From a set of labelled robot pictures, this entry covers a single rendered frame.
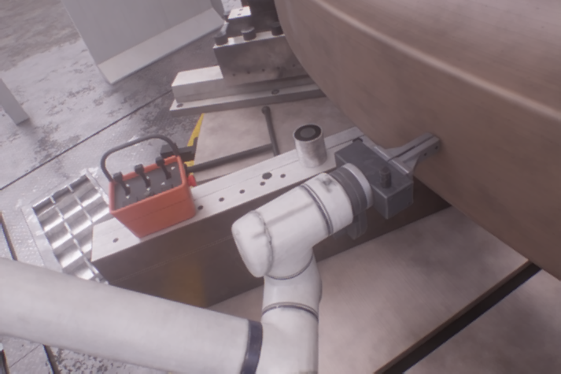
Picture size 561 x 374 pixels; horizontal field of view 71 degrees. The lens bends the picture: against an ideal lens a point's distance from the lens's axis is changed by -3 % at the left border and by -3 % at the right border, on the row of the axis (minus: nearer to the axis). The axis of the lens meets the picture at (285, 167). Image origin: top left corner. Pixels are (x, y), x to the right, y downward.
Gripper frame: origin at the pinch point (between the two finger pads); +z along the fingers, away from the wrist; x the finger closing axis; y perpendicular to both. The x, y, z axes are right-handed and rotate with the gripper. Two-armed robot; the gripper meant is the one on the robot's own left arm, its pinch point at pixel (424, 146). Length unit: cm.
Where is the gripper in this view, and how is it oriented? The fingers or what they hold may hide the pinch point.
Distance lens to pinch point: 68.9
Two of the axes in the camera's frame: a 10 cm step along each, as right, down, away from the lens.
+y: -2.0, -7.3, -6.5
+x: -4.8, -5.1, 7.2
